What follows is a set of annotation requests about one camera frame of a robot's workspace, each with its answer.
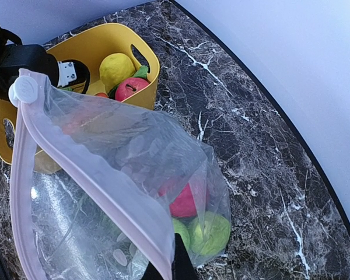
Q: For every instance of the yellow plastic basket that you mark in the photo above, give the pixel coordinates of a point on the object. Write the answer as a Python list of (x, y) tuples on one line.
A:
[(91, 47)]

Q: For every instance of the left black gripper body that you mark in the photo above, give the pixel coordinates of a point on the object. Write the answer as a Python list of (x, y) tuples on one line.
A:
[(62, 74)]

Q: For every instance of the red apple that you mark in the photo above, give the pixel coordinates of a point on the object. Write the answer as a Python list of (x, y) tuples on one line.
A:
[(129, 87)]

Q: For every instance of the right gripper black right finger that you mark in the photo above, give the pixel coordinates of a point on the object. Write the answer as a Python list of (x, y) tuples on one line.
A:
[(182, 268)]

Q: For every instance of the orange carrot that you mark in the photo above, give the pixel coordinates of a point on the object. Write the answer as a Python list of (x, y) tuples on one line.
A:
[(101, 94)]

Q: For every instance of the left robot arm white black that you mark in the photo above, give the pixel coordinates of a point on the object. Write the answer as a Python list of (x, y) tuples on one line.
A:
[(6, 38)]

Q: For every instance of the red tomato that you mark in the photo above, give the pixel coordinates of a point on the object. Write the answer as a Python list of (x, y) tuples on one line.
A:
[(192, 199)]

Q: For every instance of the yellow lemon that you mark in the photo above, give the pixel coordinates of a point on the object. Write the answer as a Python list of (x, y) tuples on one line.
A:
[(114, 69)]

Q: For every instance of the clear zip top bag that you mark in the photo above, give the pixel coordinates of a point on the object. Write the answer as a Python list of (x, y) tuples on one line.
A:
[(92, 180)]

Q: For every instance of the green cabbage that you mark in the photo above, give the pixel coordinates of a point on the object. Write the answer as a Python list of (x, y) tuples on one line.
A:
[(211, 237), (180, 228)]

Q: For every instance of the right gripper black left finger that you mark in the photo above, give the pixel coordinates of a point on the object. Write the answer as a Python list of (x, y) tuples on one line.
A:
[(151, 273)]

